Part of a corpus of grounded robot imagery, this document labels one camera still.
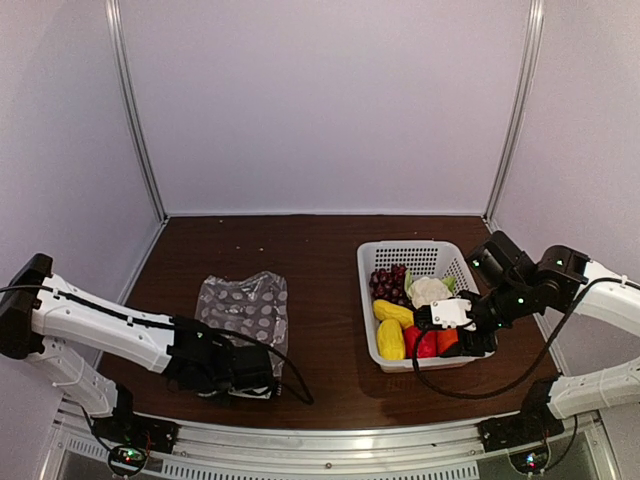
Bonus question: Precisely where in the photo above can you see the orange toy pumpkin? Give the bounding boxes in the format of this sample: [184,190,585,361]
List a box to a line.
[436,329,459,357]

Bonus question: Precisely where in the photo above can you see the red toy bell pepper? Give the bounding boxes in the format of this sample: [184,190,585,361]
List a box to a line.
[402,325,439,359]

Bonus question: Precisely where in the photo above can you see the clear zip top bag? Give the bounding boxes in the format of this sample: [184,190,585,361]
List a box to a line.
[195,271,289,355]

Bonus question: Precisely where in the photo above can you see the yellow toy fruit front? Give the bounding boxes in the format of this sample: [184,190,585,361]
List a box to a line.
[376,319,405,361]

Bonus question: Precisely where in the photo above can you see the yellow toy fruit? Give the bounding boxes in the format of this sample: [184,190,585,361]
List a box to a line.
[376,319,405,361]
[372,299,414,330]

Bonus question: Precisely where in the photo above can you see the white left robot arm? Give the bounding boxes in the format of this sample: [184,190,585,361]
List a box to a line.
[1,254,276,444]

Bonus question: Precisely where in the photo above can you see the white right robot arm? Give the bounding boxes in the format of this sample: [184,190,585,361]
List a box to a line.
[428,231,639,442]

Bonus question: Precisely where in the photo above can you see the white toy cauliflower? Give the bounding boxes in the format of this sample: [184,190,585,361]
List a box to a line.
[404,272,456,309]

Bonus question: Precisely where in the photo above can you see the white perforated plastic basket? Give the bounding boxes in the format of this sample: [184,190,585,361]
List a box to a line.
[357,240,497,373]

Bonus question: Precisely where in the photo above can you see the dark red toy grapes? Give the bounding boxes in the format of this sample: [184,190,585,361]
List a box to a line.
[369,264,409,307]

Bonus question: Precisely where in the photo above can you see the right round circuit board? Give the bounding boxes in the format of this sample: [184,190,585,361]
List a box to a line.
[509,445,550,477]

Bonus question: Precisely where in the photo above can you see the round circuit board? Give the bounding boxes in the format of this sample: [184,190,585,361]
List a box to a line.
[107,445,148,476]
[509,445,550,477]

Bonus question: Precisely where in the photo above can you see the left round circuit board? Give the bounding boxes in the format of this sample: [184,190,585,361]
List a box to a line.
[107,445,148,476]

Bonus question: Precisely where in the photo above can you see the black left camera cable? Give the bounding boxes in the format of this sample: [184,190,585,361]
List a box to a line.
[174,317,315,405]

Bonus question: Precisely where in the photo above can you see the black camera cable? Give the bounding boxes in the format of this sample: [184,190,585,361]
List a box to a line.
[174,317,315,405]
[410,277,640,400]

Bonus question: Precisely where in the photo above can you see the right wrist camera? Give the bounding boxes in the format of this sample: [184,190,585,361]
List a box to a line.
[414,298,476,331]

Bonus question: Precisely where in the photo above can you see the black right camera cable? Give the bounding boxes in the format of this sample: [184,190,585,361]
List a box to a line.
[410,277,640,400]

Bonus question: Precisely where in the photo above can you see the front aluminium rail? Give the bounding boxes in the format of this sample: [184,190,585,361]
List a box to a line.
[36,398,621,479]

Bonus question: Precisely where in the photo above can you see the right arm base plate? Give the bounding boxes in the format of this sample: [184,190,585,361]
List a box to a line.
[478,412,565,452]

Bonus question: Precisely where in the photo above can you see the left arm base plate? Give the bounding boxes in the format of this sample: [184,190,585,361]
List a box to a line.
[93,415,179,454]

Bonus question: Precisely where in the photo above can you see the right aluminium frame post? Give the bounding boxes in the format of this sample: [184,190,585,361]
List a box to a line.
[483,0,545,232]

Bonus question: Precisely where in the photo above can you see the aluminium frame post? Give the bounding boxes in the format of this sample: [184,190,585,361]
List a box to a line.
[105,0,169,223]
[483,0,545,232]

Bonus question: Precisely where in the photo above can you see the left aluminium frame post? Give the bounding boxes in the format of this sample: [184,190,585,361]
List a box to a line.
[105,0,169,223]

